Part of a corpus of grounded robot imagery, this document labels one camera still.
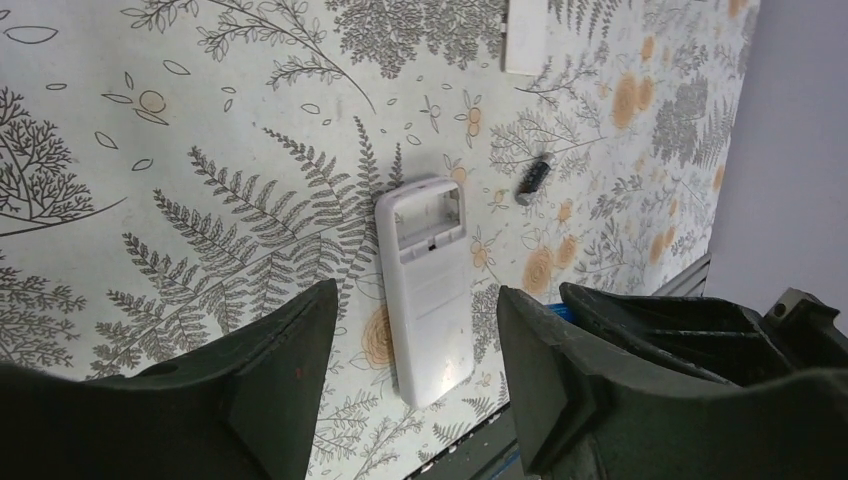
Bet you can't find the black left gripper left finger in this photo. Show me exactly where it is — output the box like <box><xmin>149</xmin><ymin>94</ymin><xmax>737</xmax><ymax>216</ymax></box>
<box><xmin>1</xmin><ymin>280</ymin><xmax>338</xmax><ymax>479</ymax></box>

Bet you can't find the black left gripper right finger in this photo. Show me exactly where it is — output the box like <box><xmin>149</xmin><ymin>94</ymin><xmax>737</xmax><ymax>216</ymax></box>
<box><xmin>497</xmin><ymin>287</ymin><xmax>847</xmax><ymax>479</ymax></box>

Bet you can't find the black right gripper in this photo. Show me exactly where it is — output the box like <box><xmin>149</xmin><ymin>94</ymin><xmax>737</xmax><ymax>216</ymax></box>
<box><xmin>559</xmin><ymin>282</ymin><xmax>847</xmax><ymax>386</ymax></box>

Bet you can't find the blue battery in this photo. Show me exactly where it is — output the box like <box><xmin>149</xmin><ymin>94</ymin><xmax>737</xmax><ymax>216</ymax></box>
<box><xmin>547</xmin><ymin>303</ymin><xmax>576</xmax><ymax>324</ymax></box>

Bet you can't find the white remote control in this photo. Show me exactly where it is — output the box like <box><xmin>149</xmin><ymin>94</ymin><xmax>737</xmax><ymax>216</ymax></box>
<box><xmin>374</xmin><ymin>177</ymin><xmax>474</xmax><ymax>409</ymax></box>

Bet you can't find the black battery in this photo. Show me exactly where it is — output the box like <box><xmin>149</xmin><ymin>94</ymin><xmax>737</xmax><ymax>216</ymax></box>
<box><xmin>515</xmin><ymin>152</ymin><xmax>555</xmax><ymax>206</ymax></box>

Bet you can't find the white battery cover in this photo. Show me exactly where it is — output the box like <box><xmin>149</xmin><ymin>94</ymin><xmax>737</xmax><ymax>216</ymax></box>
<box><xmin>503</xmin><ymin>0</ymin><xmax>548</xmax><ymax>76</ymax></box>

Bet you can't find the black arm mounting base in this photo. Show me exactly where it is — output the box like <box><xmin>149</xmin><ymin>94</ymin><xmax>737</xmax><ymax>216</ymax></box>
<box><xmin>407</xmin><ymin>403</ymin><xmax>539</xmax><ymax>480</ymax></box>

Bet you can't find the floral table mat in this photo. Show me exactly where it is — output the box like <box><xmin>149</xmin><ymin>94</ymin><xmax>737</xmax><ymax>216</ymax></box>
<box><xmin>1</xmin><ymin>1</ymin><xmax>760</xmax><ymax>479</ymax></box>

